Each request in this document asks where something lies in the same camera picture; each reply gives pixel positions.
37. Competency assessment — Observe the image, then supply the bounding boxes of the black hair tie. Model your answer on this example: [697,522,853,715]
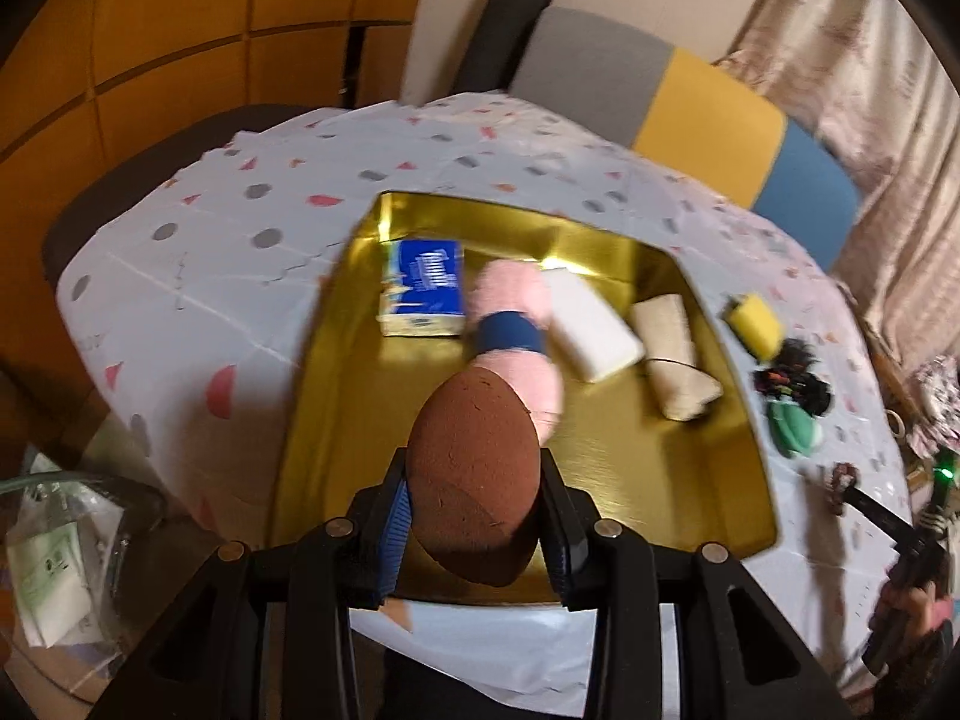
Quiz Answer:
[795,379,832,417]

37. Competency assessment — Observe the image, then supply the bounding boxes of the wooden wardrobe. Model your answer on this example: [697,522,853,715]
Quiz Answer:
[0,0,436,166]

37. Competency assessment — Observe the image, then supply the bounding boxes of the gold tin box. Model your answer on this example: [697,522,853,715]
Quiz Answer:
[266,191,779,605]

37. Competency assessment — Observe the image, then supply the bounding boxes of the black rolled mat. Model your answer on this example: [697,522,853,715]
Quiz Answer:
[454,0,560,95]

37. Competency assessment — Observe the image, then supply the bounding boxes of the white foam block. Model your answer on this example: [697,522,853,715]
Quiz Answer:
[541,268,646,383]

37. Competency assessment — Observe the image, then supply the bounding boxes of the black table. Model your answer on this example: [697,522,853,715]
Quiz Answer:
[41,103,323,293]

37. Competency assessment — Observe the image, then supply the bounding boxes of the floral cloth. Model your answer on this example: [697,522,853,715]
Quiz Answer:
[907,360,960,458]

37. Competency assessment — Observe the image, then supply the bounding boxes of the person's right hand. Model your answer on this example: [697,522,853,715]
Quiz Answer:
[881,581,953,627]

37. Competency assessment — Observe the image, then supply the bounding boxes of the grey yellow blue chair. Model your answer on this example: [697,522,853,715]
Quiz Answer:
[508,6,862,271]

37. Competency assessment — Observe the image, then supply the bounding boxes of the black troll doll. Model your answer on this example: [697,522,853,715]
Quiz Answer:
[776,337,818,376]

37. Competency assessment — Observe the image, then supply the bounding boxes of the multicoloured hair tie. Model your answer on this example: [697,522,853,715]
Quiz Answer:
[754,367,800,398]

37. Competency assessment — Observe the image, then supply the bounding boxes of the beige towel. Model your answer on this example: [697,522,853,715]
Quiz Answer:
[628,292,725,422]

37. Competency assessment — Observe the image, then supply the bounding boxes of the blue tissue pack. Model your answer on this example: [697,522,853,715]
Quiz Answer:
[376,238,470,338]

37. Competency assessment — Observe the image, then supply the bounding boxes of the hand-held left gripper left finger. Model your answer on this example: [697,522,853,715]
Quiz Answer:
[90,446,417,720]

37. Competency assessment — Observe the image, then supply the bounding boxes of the pink yarn ball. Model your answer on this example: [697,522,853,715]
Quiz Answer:
[465,259,565,443]

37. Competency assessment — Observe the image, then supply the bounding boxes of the beige printed curtain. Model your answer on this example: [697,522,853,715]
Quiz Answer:
[712,0,960,361]

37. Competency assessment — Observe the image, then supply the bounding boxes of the white plastic bags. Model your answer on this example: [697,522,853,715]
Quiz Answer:
[7,457,128,650]

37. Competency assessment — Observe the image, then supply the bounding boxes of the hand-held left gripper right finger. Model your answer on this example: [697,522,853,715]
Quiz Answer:
[536,446,856,720]

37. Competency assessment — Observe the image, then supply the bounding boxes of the patterned white tablecloth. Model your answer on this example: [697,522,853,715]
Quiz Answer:
[56,90,920,706]

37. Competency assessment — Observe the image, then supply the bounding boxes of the glass side table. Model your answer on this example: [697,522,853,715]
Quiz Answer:
[0,457,173,691]

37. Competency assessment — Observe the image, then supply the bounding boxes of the brown egg-shaped sponge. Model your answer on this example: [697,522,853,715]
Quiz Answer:
[409,371,542,590]

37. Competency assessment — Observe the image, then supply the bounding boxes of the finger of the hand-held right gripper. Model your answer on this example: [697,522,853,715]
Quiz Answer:
[847,486,920,550]

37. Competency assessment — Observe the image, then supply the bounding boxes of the green sponge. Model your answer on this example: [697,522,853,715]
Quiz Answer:
[765,397,826,458]

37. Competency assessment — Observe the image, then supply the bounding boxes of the yellow sponge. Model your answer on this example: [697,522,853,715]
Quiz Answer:
[722,294,785,361]

